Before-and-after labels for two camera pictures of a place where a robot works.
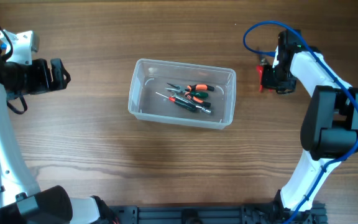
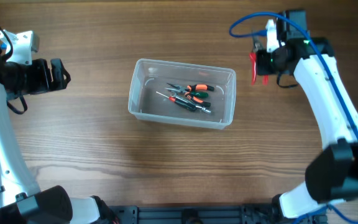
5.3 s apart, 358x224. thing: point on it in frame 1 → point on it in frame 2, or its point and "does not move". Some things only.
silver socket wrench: [202, 109] does not move
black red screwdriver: [184, 104] does not move
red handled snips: [260, 70] → [256, 45]
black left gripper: [40, 67] does not move
